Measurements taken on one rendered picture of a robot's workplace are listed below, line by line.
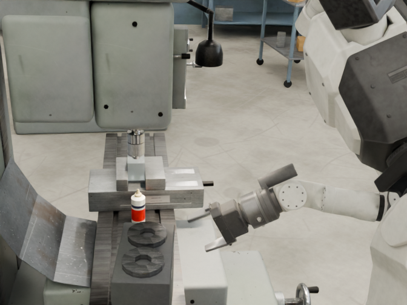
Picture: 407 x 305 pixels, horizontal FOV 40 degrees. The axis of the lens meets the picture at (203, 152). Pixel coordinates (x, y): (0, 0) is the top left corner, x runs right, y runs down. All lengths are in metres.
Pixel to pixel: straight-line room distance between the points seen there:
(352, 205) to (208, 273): 0.47
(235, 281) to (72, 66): 0.86
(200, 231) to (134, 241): 0.56
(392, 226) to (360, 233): 2.43
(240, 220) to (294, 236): 2.02
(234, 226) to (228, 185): 2.44
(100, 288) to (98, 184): 0.41
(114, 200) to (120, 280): 0.58
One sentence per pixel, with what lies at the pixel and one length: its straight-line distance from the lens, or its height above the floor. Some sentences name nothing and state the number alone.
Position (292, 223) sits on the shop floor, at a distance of 3.50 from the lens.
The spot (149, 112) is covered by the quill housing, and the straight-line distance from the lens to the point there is 1.37.
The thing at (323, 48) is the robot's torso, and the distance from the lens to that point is 1.11.
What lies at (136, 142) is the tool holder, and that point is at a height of 1.25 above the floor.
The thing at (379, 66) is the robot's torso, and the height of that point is 1.58.
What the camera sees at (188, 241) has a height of 0.88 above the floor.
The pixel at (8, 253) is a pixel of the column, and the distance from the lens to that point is 1.74.
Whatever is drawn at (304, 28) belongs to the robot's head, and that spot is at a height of 1.59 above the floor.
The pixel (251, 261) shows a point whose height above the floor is 0.76.
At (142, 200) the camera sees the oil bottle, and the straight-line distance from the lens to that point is 1.63.
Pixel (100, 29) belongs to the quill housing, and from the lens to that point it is 1.31.
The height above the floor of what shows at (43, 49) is 1.52.
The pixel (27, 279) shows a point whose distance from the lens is 1.83.
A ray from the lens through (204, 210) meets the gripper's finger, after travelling 1.39.
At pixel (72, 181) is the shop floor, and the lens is 3.89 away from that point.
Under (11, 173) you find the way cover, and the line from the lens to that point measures 1.70.
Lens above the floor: 1.88
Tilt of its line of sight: 26 degrees down
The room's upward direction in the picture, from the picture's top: 3 degrees clockwise
